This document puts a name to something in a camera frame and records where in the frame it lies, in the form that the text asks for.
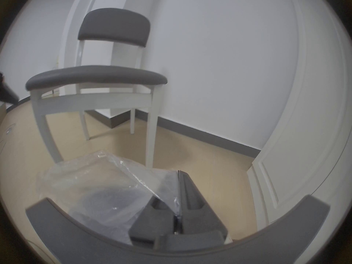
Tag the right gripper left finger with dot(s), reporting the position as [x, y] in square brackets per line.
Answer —
[154, 224]

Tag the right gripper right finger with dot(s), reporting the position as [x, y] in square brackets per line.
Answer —
[198, 216]

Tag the clear plastic bag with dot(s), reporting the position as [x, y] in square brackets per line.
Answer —
[82, 175]

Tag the grey trash bin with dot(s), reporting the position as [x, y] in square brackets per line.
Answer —
[110, 198]

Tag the grey and white chair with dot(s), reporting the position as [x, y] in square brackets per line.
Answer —
[96, 77]

